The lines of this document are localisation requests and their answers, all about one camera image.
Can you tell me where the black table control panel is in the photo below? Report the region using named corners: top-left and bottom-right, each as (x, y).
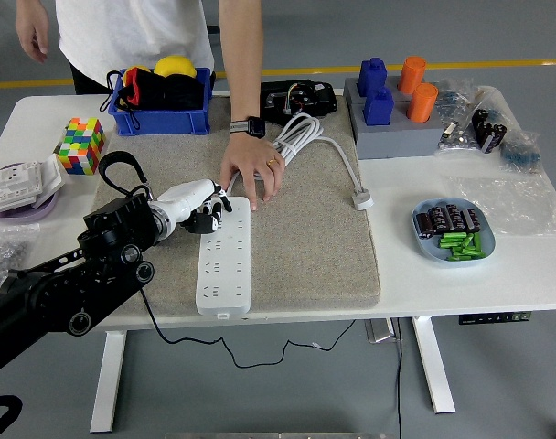
top-left (458, 310), bottom-right (533, 326)

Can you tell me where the black pouch with red lining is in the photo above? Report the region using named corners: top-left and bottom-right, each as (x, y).
top-left (104, 70), bottom-right (206, 129)

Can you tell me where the large yellow ball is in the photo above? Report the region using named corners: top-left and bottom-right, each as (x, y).
top-left (153, 55), bottom-right (198, 79)

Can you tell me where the white power cable with plug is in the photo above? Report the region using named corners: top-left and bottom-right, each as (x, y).
top-left (226, 113), bottom-right (375, 211)

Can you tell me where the purple plate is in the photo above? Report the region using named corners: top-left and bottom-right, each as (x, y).
top-left (0, 162), bottom-right (60, 224)

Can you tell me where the small yellow ball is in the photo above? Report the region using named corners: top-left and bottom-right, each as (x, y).
top-left (122, 65), bottom-right (151, 86)

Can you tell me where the clear bag of blue resistors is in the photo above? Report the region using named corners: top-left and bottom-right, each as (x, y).
top-left (431, 77), bottom-right (476, 115)

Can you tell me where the white table leg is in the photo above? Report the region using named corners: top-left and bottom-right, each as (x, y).
top-left (89, 332), bottom-right (126, 434)
top-left (411, 315), bottom-right (456, 415)

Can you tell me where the orange cylinder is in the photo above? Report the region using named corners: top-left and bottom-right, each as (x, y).
top-left (396, 55), bottom-right (426, 94)
top-left (405, 81), bottom-right (439, 123)

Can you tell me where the clear bag of black capacitors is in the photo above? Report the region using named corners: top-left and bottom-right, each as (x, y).
top-left (465, 86), bottom-right (510, 155)

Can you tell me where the clear bag of metal parts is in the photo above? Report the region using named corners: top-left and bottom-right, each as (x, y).
top-left (435, 112), bottom-right (480, 156)

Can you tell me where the grey-brown mat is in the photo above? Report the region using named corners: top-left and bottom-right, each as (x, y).
top-left (94, 93), bottom-right (382, 319)

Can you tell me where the light blue tray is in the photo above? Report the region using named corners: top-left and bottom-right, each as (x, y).
top-left (411, 197), bottom-right (497, 268)

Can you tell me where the clear bag of blue parts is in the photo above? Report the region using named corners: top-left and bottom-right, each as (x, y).
top-left (497, 130), bottom-right (543, 175)

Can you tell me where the white power strip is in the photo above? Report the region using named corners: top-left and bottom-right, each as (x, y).
top-left (195, 196), bottom-right (252, 317)

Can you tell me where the black electronic device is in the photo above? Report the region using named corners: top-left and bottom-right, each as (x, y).
top-left (259, 78), bottom-right (338, 125)

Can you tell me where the person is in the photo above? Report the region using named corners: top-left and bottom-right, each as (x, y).
top-left (53, 0), bottom-right (224, 96)

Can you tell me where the person's left hand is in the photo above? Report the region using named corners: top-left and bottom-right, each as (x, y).
top-left (219, 132), bottom-right (286, 212)

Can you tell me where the clear bag of metal screws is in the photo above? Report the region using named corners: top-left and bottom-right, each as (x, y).
top-left (0, 222), bottom-right (41, 298)

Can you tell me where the metal box under table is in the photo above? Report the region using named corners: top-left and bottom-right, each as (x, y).
top-left (364, 317), bottom-right (401, 343)

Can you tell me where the colourful puzzle cube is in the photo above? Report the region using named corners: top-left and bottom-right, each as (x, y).
top-left (53, 117), bottom-right (108, 176)

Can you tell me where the blue plastic bin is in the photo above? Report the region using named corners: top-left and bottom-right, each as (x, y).
top-left (109, 67), bottom-right (213, 137)

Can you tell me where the black capacitor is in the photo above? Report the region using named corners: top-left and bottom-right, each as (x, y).
top-left (427, 205), bottom-right (448, 230)
top-left (417, 212), bottom-right (437, 239)
top-left (444, 204), bottom-right (465, 230)
top-left (460, 208), bottom-right (483, 232)

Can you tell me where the grey block holder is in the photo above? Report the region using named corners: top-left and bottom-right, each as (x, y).
top-left (342, 75), bottom-right (444, 109)
top-left (353, 102), bottom-right (445, 160)

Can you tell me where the thin black hanging cable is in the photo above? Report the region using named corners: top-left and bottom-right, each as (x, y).
top-left (394, 317), bottom-right (403, 439)

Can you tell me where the black wrist watch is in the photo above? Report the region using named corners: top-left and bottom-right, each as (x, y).
top-left (229, 116), bottom-right (266, 139)

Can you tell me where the person's right hand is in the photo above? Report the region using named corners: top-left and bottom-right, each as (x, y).
top-left (15, 9), bottom-right (50, 64)

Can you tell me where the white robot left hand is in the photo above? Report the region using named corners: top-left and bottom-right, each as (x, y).
top-left (161, 178), bottom-right (234, 232)

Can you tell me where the blue block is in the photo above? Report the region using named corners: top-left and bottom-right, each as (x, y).
top-left (356, 57), bottom-right (388, 98)
top-left (362, 86), bottom-right (394, 128)

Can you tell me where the white wall socket panel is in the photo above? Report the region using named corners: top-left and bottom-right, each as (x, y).
top-left (0, 160), bottom-right (44, 216)
top-left (30, 154), bottom-right (67, 209)

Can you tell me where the black power adapter with cord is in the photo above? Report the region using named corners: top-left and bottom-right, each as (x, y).
top-left (139, 208), bottom-right (358, 369)

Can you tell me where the large empty clear plastic bag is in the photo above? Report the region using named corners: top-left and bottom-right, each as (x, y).
top-left (446, 176), bottom-right (556, 237)

